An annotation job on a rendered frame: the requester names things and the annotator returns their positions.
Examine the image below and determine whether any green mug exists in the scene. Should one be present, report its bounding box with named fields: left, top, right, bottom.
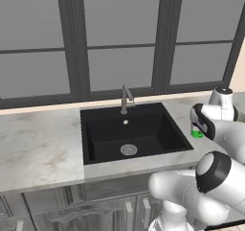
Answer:
left=190, top=123, right=205, bottom=139

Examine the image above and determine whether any dark framed window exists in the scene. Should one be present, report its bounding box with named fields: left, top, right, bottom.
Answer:
left=0, top=0, right=245, bottom=110

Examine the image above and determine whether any pale cabinet handle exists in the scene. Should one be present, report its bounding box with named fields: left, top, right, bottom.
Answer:
left=124, top=200, right=134, bottom=231
left=15, top=219, right=25, bottom=231
left=142, top=197, right=152, bottom=230

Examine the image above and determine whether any black sink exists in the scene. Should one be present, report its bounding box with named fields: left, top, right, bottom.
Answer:
left=79, top=102, right=195, bottom=167

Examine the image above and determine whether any grey cabinet door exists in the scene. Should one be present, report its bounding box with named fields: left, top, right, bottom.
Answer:
left=22, top=195, right=136, bottom=231
left=0, top=193, right=35, bottom=231
left=135, top=192, right=165, bottom=231

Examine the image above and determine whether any grey metal tap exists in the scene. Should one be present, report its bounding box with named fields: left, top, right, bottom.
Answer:
left=120, top=83, right=137, bottom=116

